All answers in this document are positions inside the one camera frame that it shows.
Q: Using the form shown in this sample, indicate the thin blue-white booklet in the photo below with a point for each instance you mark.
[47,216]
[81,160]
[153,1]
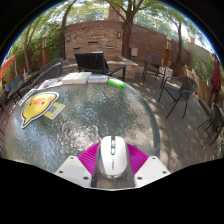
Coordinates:
[97,79]

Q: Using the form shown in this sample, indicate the dark wicker armchair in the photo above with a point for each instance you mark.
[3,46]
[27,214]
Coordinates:
[51,63]
[188,85]
[50,74]

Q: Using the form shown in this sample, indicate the large branching tree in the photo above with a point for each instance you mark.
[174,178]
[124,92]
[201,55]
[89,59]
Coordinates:
[127,40]

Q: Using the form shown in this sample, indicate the yellow paper card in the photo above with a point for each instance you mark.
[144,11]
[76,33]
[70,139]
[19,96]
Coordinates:
[56,111]

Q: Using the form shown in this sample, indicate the black wall lantern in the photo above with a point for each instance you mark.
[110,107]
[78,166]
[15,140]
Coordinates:
[68,38]
[119,34]

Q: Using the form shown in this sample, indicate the blue patio chair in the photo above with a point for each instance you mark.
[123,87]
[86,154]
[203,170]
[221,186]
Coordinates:
[15,82]

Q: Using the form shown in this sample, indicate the white computer mouse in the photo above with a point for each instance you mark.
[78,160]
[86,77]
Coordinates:
[113,156]

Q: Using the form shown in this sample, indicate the grey wall utility box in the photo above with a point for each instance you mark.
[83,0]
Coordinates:
[134,52]

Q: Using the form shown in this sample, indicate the slender curved tree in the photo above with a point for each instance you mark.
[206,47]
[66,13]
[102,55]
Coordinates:
[180,46]
[27,53]
[63,36]

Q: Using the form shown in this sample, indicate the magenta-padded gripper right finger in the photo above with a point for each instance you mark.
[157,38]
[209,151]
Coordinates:
[138,160]

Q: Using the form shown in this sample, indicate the brown lamp post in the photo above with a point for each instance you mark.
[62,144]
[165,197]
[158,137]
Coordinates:
[167,53]
[45,53]

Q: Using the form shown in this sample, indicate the stone planter basin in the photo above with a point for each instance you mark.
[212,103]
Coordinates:
[130,66]

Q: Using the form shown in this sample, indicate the thick white book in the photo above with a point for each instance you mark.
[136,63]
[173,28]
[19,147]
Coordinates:
[76,78]

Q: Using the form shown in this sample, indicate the green plastic bottle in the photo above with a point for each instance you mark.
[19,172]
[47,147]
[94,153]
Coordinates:
[116,83]

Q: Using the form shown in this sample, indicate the black slatted bench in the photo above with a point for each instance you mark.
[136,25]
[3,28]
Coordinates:
[90,61]

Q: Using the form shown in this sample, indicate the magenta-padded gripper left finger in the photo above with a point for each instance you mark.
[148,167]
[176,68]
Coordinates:
[87,160]

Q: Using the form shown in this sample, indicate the colourful printed sticker sheet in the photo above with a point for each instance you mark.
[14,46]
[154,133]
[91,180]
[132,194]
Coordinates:
[50,83]

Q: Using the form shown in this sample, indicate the orange canopy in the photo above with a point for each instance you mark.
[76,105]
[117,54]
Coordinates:
[6,66]

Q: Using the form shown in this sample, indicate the wooden slat fence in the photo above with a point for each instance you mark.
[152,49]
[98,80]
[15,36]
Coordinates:
[200,81]

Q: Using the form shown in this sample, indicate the dark metal patio chair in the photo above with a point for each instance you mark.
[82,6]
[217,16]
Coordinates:
[151,60]
[215,118]

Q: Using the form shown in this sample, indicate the yellow chick-shaped mouse pad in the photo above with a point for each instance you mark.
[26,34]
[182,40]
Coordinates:
[36,107]

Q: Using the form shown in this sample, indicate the round dark patio table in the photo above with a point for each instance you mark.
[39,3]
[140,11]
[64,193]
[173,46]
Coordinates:
[21,83]

